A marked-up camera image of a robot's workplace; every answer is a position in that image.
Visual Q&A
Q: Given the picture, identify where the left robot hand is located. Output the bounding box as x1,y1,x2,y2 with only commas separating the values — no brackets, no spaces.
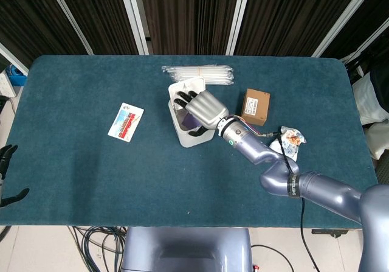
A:
0,144,30,209

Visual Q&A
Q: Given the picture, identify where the purple foam cube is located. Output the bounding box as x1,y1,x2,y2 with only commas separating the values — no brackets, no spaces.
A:
179,113,203,130

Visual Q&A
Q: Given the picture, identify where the blue table cloth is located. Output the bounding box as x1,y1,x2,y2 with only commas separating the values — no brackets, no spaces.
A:
0,55,379,228

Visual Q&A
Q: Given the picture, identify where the white plastic bag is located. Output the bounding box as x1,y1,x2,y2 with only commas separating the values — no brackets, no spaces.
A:
363,122,389,161
352,72,389,124

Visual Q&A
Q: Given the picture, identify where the crumpled white snack wrapper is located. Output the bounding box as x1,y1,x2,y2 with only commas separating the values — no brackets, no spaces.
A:
269,125,307,162

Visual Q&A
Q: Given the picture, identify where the bundle of floor cables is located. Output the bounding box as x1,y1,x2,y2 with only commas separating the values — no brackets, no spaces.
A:
68,226,127,272

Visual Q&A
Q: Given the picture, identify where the white plastic box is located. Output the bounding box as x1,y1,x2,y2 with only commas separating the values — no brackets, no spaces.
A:
168,76,214,148

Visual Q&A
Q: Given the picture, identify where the flat white red packet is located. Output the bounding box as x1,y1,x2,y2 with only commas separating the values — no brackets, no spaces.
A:
107,102,145,143

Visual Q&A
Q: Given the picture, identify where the black velcro strap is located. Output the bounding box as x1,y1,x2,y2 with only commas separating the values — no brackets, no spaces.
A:
285,174,301,199

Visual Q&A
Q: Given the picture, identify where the dark brown curtain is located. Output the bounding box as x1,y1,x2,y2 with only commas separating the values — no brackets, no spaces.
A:
0,0,389,69

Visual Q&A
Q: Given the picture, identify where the white partition post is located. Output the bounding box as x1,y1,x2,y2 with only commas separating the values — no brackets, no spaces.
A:
312,0,369,58
44,0,94,55
224,0,253,56
125,0,150,55

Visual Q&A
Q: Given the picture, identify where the bundle of clear plastic straws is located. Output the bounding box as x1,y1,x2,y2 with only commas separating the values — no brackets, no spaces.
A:
161,65,235,86

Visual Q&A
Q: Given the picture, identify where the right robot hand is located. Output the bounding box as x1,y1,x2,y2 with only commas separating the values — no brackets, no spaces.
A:
173,90,229,137

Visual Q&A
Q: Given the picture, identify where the blue plastic item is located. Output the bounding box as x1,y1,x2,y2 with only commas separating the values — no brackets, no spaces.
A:
5,65,29,86

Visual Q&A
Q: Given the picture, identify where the brown cardboard box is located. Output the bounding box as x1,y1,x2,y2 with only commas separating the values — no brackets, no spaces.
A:
240,88,271,127

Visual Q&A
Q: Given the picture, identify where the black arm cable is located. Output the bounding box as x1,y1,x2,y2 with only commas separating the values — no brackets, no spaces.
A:
261,131,322,272

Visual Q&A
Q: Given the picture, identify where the blue-grey robot torso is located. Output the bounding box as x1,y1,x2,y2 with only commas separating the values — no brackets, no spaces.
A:
121,226,253,272

